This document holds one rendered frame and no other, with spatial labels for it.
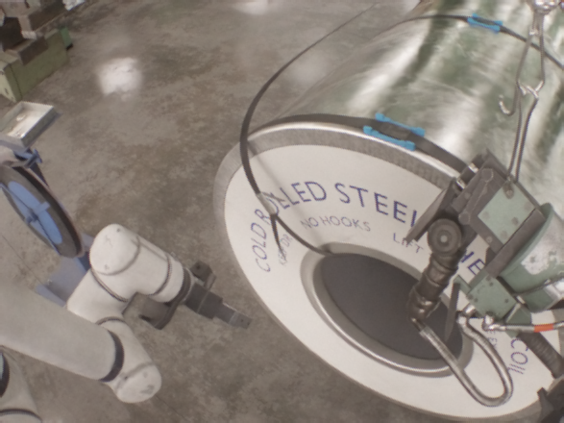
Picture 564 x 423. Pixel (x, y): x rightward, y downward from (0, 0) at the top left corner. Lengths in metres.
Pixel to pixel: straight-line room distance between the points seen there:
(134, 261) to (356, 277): 0.97
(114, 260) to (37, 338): 0.24
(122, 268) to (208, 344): 1.55
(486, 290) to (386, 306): 0.93
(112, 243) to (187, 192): 2.16
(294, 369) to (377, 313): 0.64
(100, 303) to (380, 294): 1.07
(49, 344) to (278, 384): 1.62
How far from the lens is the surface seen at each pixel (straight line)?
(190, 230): 2.72
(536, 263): 0.71
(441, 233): 0.75
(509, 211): 0.71
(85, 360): 0.66
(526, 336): 0.82
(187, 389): 2.21
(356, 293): 1.61
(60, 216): 2.04
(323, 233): 1.22
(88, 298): 0.82
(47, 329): 0.61
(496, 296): 0.76
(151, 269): 0.81
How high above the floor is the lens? 1.95
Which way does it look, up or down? 47 degrees down
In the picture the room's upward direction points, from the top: 11 degrees counter-clockwise
